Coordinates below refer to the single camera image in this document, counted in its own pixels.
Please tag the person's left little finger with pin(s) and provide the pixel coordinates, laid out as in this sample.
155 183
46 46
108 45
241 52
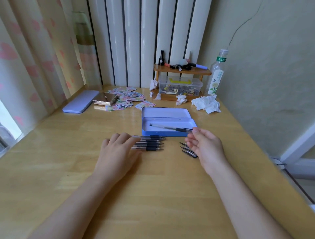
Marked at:
105 144

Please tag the small wooden shelf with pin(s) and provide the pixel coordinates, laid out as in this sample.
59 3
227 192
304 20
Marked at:
179 71

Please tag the small crumpled white tissue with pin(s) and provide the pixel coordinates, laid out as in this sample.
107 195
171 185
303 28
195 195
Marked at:
181 99
158 96
153 85

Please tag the person's left hand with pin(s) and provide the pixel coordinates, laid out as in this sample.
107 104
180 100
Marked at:
115 160

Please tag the shiny gold metal box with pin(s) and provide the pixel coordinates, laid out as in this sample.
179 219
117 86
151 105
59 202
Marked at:
105 99

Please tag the person's left forearm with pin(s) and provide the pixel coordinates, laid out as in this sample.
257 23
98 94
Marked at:
86 209

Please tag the black nail polish bottle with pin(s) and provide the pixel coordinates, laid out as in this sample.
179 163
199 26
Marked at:
161 59

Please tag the clear plastic storage box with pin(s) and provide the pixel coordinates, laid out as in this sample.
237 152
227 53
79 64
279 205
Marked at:
180 86

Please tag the person's left thumb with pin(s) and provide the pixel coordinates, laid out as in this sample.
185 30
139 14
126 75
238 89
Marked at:
138 154

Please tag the white door frame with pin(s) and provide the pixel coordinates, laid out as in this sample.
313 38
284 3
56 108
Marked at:
299 147

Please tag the lilac marker with black cap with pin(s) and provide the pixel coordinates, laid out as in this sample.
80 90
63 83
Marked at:
198 66

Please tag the small translucent white bottle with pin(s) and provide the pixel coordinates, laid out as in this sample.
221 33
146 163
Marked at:
183 62

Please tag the white column radiator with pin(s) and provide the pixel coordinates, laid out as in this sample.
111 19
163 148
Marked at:
147 37

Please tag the pile of colourful paper cards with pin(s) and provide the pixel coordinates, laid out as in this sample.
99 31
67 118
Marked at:
130 97

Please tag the closed lilac pencil case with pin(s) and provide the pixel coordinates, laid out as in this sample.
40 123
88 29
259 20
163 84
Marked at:
80 101

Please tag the clear plastic bottle white label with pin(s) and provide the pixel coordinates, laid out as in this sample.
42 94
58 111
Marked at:
215 78

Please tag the person's right hand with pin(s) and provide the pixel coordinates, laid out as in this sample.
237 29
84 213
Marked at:
208 150

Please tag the person's left middle finger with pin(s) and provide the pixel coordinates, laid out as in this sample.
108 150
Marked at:
125 139

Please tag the person's right forearm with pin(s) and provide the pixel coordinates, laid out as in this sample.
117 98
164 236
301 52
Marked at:
243 206

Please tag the open blue tin pencil case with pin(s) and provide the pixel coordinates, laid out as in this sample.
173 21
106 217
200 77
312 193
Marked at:
167 115

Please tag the clear pen with black grip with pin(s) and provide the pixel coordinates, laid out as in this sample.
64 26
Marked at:
167 127
151 145
151 149
153 139
151 142
153 136

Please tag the large crumpled white tissue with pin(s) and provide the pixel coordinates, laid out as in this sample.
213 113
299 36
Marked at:
207 103

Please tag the person's right thumb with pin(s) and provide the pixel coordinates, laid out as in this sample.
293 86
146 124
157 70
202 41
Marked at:
199 132

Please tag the pink marker pen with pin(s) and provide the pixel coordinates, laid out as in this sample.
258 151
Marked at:
168 65

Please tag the black small cosmetic tube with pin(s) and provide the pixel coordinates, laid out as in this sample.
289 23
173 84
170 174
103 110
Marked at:
183 67

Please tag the cream curtain with pink hearts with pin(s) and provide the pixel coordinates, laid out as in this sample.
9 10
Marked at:
37 54

